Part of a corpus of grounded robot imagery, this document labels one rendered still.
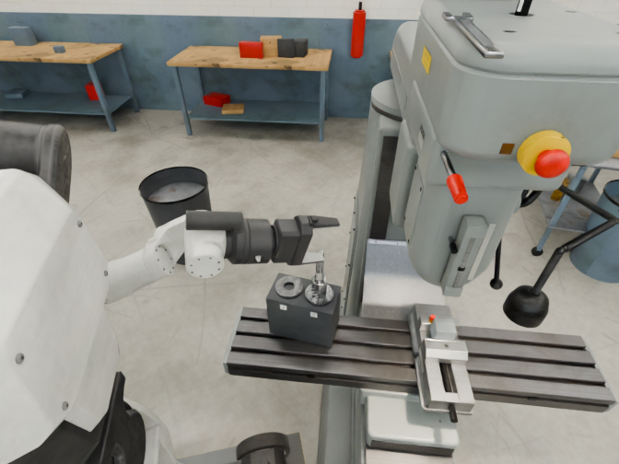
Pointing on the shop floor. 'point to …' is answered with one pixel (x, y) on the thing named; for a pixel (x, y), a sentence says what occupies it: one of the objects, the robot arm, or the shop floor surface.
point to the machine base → (335, 425)
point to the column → (373, 191)
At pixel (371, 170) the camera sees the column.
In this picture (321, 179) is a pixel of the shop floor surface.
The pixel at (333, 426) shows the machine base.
